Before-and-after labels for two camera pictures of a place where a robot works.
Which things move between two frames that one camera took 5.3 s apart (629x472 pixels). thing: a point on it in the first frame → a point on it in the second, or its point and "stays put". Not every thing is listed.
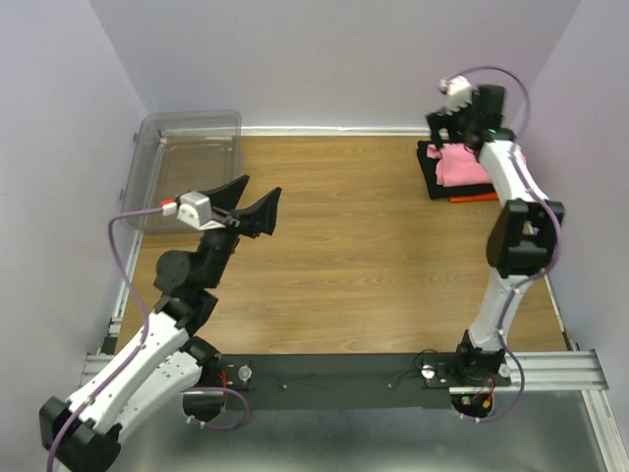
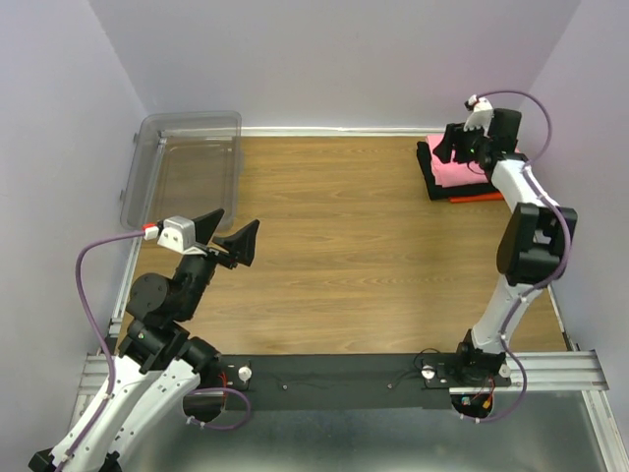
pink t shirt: x=457 y=165 stays put
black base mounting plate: x=341 y=382 stays put
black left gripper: x=251 y=220 → x=241 y=243
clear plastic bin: x=176 y=153 stays put
